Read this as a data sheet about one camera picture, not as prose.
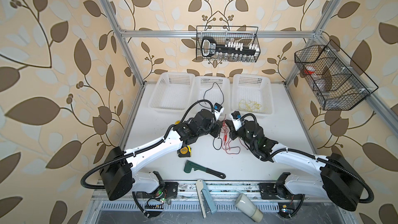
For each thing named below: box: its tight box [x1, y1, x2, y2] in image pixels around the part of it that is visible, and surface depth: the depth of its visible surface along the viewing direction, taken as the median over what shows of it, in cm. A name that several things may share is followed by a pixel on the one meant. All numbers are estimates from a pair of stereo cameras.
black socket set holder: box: [201, 36, 261, 57], surface depth 84 cm
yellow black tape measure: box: [177, 145, 192, 158], surface depth 86 cm
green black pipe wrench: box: [183, 159, 227, 179], surface depth 82 cm
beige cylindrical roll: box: [235, 192, 264, 223], surface depth 69 cm
